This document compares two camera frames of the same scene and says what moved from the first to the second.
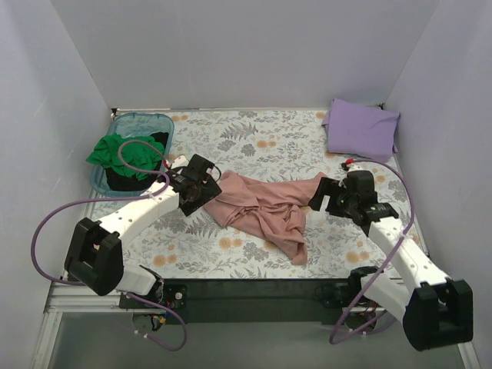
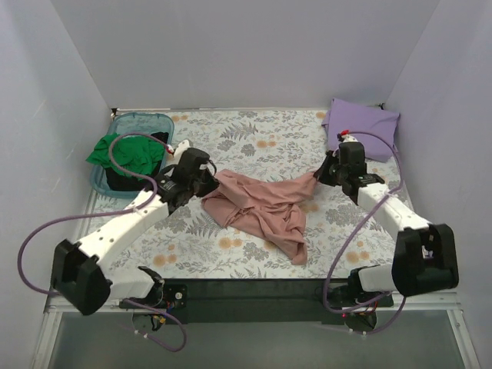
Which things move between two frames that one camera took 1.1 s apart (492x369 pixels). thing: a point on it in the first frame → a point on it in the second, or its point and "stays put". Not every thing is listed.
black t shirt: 119,181 stays put
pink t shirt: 272,207 stays put
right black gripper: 330,197 → 327,173
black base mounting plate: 256,300 stays put
